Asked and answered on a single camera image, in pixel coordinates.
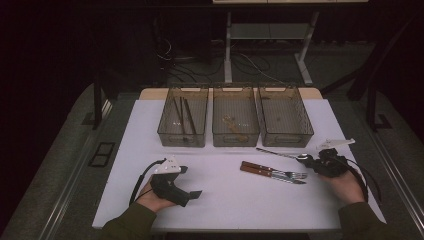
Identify white metal desk frame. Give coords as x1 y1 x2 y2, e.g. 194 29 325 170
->
212 0 370 87

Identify white floor cable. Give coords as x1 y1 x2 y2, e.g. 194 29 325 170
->
239 53 285 84

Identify brown wooden chopstick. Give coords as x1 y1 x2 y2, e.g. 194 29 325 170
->
183 98 197 135
185 98 199 134

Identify black floor cables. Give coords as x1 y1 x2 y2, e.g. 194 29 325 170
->
154 36 228 84

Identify black chopstick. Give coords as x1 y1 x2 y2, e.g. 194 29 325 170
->
172 97 183 127
180 95 185 144

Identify wooden handled steel fork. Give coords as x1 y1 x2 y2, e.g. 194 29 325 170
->
241 160 308 180

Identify thin black cable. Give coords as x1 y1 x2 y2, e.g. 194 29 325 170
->
361 164 383 204

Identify black rectangular floor frame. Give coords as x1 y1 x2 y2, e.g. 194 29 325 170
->
88 141 117 168

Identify person's right hand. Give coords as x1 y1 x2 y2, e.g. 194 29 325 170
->
318 166 366 205

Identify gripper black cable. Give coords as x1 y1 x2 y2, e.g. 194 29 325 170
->
128 158 167 206
344 158 371 204

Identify wooden handled steel knife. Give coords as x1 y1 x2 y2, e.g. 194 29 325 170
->
239 165 307 185

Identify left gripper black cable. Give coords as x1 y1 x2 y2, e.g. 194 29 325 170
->
128 158 167 206

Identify black metal stand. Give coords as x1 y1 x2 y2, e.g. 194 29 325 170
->
81 64 104 132
365 83 394 132

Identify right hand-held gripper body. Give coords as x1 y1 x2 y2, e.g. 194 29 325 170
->
311 138 356 178

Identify clear spoon with beige handle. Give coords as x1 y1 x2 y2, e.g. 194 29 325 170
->
222 114 250 143

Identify metal floor rail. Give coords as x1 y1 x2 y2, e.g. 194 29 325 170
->
43 99 113 240
369 129 424 231

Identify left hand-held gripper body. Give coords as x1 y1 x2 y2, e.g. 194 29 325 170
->
149 156 191 208

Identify steel spoon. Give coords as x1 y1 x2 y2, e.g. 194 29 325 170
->
255 147 309 160

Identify person's left hand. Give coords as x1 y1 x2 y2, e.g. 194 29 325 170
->
134 184 178 214

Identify smoky translucent plastic bin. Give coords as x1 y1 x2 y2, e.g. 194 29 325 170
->
254 83 315 148
211 83 262 148
156 84 210 149

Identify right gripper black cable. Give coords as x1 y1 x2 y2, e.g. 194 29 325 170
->
344 158 371 204

